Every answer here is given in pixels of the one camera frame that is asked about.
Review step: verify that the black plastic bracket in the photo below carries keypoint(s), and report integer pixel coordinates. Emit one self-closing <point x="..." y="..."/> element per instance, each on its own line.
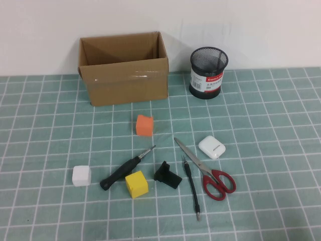
<point x="168" y="178"/>

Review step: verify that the black slim pen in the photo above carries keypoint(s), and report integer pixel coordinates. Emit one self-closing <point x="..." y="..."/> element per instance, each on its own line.
<point x="191" y="184"/>

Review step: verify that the orange foam block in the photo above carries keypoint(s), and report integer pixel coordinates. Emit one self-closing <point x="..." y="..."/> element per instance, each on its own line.
<point x="144" y="126"/>

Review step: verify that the open brown cardboard box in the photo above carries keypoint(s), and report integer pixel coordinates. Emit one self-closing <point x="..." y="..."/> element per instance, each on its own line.
<point x="125" y="85"/>

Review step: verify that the black mesh pen holder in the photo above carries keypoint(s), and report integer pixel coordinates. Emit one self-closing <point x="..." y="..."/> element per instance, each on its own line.
<point x="208" y="90"/>

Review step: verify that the white earbuds case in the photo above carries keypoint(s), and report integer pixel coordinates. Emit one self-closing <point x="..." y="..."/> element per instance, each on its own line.
<point x="212" y="148"/>

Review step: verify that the yellow foam block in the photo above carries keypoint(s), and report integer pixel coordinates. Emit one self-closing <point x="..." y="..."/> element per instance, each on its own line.
<point x="136" y="185"/>

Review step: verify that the white foam block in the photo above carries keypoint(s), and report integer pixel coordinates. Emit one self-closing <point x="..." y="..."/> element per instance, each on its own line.
<point x="81" y="175"/>

